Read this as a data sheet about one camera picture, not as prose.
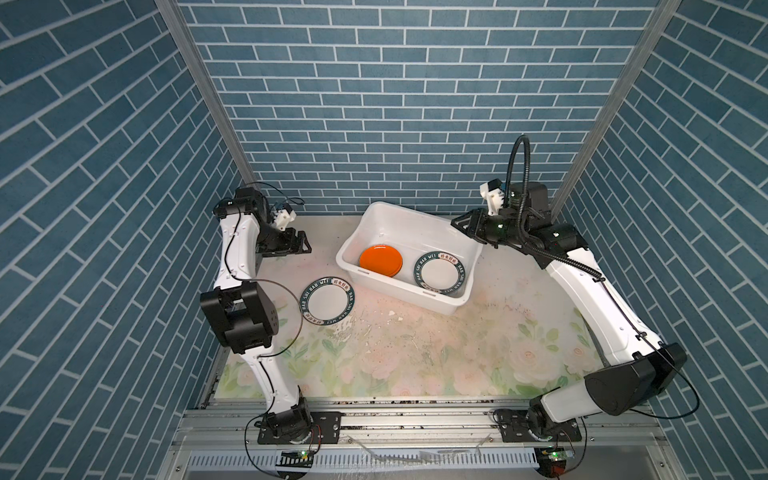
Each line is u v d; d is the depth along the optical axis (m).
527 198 0.53
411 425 0.75
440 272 1.03
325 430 0.73
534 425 0.67
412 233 1.08
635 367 0.39
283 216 0.81
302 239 0.79
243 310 0.51
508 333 0.91
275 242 0.74
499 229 0.61
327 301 0.97
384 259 1.02
